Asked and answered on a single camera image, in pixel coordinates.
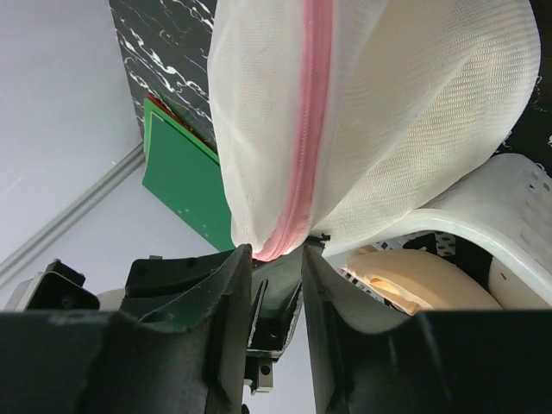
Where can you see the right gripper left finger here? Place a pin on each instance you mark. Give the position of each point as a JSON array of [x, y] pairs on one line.
[[71, 361]]

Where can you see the grey plastic laundry basket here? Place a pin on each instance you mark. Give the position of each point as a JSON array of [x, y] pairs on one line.
[[497, 220]]

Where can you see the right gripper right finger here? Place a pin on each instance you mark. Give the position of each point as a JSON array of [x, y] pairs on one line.
[[367, 358]]

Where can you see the green ring binder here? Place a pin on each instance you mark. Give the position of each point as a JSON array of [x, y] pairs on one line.
[[184, 174]]

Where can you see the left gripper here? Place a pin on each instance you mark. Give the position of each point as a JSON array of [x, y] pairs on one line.
[[211, 324]]

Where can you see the white pink mesh laundry bag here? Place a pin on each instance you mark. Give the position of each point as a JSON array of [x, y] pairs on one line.
[[339, 118]]

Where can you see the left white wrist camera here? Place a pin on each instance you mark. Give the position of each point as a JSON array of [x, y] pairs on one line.
[[61, 288]]

